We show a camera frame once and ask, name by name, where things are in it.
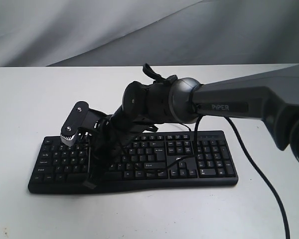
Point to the black Acer keyboard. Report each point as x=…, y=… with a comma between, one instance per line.
x=153, y=160

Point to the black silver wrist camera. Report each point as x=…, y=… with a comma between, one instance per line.
x=81, y=119

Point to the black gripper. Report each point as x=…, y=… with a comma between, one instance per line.
x=107, y=145

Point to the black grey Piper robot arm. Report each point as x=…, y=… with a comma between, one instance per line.
x=272, y=97

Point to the grey backdrop cloth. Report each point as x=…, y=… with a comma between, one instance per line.
x=39, y=33

